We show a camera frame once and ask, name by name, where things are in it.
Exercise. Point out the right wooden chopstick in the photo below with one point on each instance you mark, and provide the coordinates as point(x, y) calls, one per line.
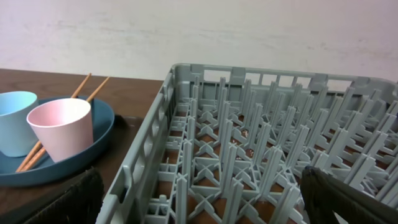
point(89, 99)

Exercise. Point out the light blue cup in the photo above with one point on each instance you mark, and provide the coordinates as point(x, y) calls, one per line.
point(17, 137)

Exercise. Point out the left wooden chopstick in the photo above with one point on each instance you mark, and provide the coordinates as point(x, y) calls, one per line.
point(38, 151)

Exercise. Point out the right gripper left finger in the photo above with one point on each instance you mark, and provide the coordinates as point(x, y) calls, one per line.
point(77, 201)

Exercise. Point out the wooden chopstick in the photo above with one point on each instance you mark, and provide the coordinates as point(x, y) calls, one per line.
point(89, 99)
point(38, 151)

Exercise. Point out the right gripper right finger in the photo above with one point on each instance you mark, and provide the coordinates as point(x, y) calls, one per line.
point(325, 197)

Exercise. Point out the dark blue plate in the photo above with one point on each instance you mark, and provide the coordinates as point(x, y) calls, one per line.
point(46, 170)

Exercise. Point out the grey dishwasher rack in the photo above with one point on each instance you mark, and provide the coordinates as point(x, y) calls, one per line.
point(229, 144)

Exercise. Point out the pink cup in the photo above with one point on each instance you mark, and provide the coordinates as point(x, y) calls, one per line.
point(64, 127)

